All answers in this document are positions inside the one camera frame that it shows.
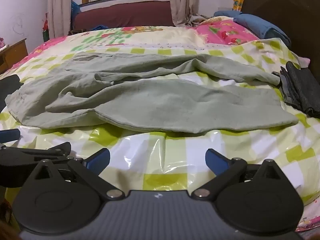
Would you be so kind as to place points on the yellow snack packet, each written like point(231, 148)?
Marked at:
point(237, 1)

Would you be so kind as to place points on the light green pants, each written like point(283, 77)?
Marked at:
point(150, 105)

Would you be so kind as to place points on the dark brown headboard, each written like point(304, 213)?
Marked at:
point(287, 17)

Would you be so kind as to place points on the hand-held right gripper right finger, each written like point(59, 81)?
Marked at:
point(216, 160)

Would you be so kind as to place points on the wooden bedside cabinet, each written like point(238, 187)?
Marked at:
point(15, 55)

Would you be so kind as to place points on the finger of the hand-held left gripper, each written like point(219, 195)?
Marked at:
point(10, 135)
point(50, 151)

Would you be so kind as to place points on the blue bag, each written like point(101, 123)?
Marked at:
point(75, 11)

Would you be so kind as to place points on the maroon covered bench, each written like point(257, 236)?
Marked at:
point(125, 15)

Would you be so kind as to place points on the pink printed quilt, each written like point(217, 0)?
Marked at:
point(225, 32)

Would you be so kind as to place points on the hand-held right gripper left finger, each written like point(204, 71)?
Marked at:
point(99, 158)

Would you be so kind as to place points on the beige curtain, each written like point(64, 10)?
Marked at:
point(58, 7)
point(182, 0)

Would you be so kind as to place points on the black folded cloth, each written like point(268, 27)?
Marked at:
point(300, 90)

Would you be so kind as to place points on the red and green ornament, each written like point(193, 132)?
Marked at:
point(45, 27)

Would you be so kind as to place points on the small blue cloth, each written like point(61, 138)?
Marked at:
point(101, 28)

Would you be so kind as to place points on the checkered printed bed sheet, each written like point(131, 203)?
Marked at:
point(175, 150)

